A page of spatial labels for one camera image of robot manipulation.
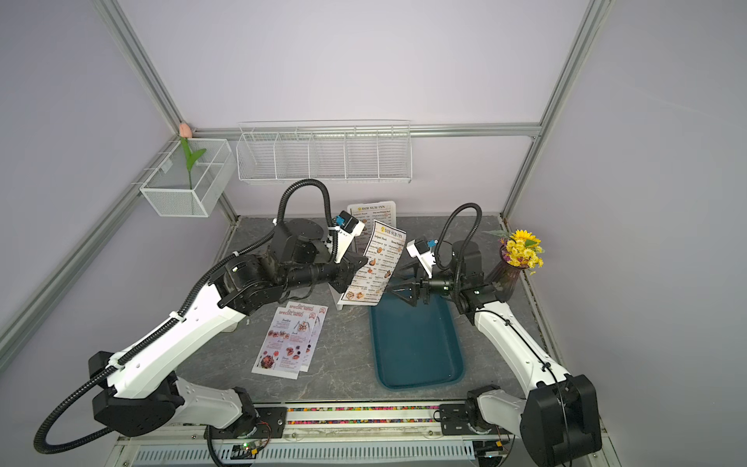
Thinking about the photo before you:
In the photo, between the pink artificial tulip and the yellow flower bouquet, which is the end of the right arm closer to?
the yellow flower bouquet

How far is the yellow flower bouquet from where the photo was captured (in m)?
0.79

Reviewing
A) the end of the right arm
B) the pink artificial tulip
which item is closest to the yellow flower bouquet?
the end of the right arm
